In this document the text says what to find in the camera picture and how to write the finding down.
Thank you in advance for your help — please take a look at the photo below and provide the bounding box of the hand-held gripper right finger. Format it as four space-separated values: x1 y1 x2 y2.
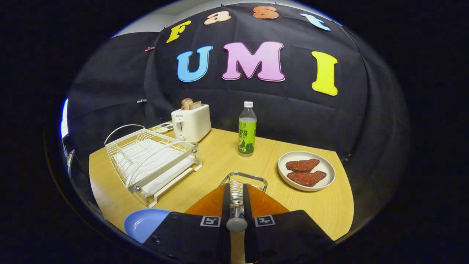
243 183 335 264

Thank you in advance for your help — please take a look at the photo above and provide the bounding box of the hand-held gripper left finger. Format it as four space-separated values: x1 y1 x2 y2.
143 183 231 264

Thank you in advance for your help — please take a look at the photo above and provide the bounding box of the metal spoon with grey handle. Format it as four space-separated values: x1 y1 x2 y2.
226 198 248 233

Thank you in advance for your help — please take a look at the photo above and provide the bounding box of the clear wire basket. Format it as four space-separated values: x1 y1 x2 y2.
219 172 268 206

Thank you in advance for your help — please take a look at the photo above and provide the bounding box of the blue plate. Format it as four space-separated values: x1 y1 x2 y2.
123 209 172 244

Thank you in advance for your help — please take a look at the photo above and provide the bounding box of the white wire dish rack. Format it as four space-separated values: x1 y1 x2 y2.
104 124 203 209

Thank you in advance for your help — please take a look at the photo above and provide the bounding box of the white plate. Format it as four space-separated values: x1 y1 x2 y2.
278 151 336 192

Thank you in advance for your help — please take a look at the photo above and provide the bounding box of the green label drink bottle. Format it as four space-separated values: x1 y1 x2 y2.
238 102 257 157

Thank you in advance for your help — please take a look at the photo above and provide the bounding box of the white toaster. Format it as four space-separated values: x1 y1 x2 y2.
171 104 212 143

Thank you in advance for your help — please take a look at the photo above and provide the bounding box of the small divided condiment tray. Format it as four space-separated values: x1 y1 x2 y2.
151 122 174 134

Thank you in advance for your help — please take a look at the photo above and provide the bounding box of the black backdrop cloth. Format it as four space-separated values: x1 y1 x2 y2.
66 2 411 228

